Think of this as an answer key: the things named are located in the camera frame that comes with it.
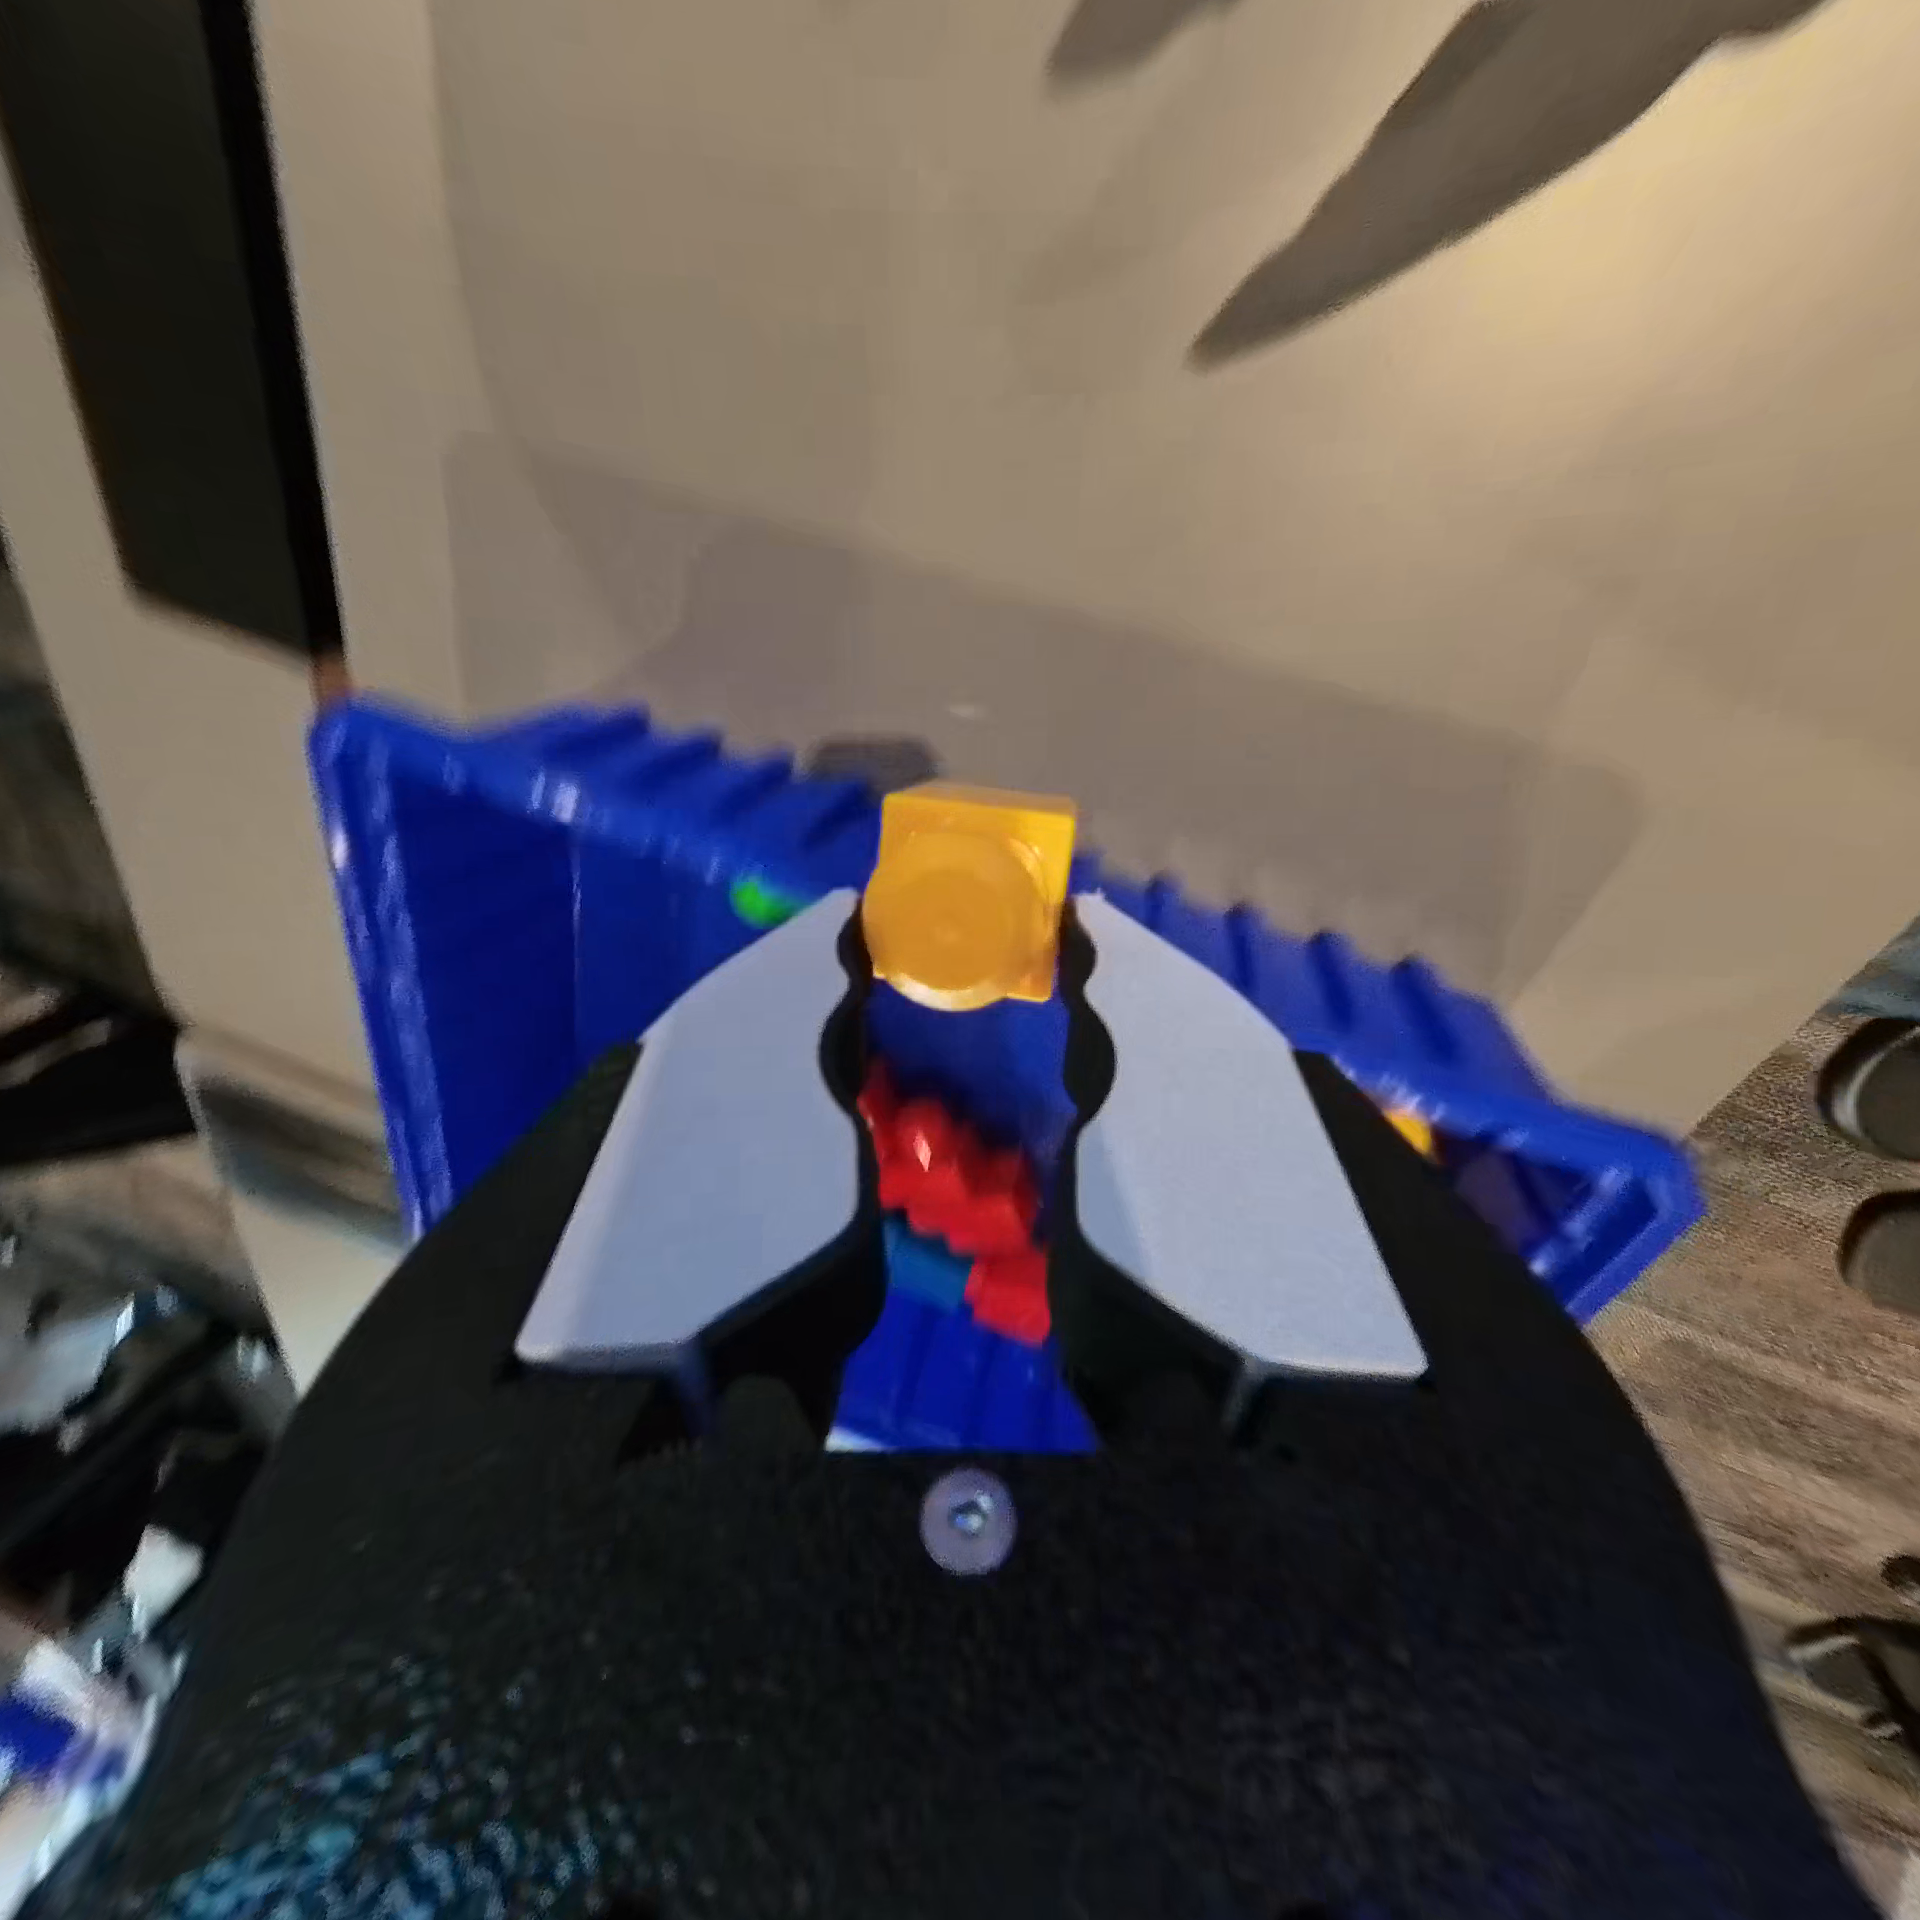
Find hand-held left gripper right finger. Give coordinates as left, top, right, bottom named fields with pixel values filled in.
left=1063, top=892, right=1431, bottom=1431

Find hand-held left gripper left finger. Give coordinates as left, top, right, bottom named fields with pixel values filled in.
left=515, top=892, right=889, bottom=1426

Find pile of coloured mega blocks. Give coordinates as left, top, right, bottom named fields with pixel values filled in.
left=732, top=878, right=1441, bottom=1346

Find blue plastic bin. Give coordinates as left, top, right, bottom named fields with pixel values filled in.
left=305, top=695, right=1707, bottom=1461

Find yellow mega block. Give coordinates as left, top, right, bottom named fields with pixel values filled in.
left=863, top=782, right=1081, bottom=1007

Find dark flat object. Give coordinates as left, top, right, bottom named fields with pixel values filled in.
left=0, top=0, right=351, bottom=666

